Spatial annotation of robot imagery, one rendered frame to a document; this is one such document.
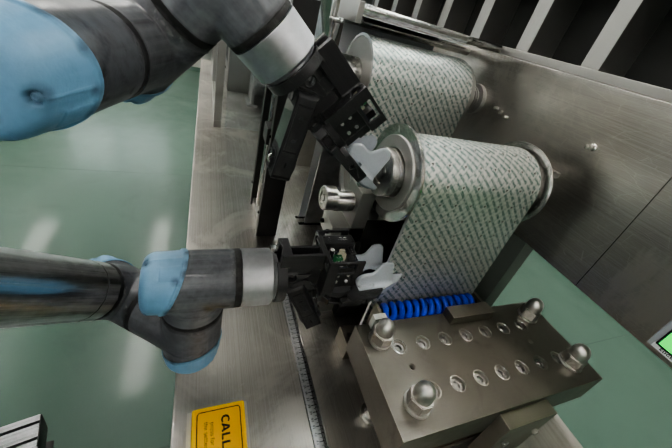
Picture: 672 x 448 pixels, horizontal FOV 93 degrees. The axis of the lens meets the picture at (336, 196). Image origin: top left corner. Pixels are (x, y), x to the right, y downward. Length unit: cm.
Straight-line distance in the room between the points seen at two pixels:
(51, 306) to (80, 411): 123
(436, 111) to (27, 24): 62
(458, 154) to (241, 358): 48
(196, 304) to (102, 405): 125
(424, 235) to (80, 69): 44
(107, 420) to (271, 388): 107
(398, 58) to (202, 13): 40
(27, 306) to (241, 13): 34
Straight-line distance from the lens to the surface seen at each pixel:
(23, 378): 179
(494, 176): 53
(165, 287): 41
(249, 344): 64
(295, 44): 34
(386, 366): 52
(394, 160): 45
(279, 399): 60
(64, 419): 166
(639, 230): 65
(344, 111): 37
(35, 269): 43
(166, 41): 35
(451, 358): 58
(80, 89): 25
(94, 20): 29
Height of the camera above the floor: 144
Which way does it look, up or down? 30 degrees down
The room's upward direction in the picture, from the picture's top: 16 degrees clockwise
